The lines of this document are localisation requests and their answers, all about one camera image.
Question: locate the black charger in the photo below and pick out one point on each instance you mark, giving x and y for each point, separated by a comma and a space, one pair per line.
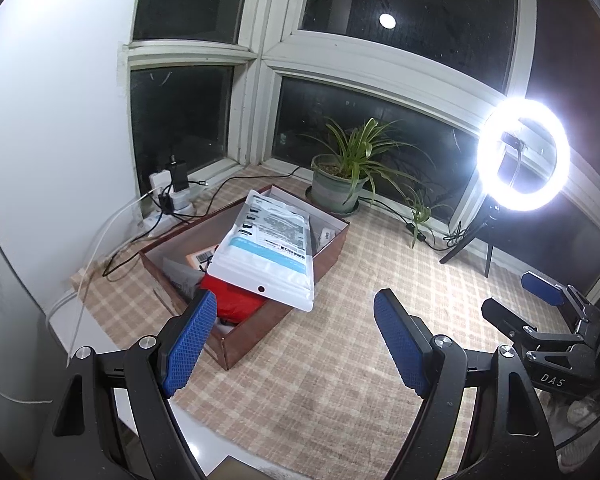
177, 175

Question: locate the checked tablecloth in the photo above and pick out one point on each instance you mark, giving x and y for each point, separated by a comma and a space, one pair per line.
330, 385

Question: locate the orange packet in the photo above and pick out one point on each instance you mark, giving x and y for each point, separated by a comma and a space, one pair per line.
200, 257

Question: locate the large potted spider plant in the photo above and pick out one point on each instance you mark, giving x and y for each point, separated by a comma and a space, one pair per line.
337, 187

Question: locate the white power strip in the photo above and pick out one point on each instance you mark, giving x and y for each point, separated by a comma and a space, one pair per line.
182, 205

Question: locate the white plastic zip package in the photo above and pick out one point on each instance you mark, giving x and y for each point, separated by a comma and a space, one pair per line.
265, 260

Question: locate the red fabric bag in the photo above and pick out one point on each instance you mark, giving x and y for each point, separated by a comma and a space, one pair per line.
235, 302

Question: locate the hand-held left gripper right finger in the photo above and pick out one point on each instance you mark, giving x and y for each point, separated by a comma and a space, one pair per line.
402, 345

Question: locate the red-brown cardboard box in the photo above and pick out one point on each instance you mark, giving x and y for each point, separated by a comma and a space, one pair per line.
260, 330

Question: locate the small spider plant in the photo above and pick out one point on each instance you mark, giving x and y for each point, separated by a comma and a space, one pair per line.
420, 215

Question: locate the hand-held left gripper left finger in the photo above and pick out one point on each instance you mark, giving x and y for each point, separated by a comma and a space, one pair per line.
190, 340

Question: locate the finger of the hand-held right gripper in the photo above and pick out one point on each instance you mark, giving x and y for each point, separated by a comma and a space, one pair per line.
500, 317
542, 287

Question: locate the white window frame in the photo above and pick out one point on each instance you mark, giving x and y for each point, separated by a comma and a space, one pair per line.
260, 35

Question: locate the black tripod stand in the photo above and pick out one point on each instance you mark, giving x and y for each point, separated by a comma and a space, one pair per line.
472, 240

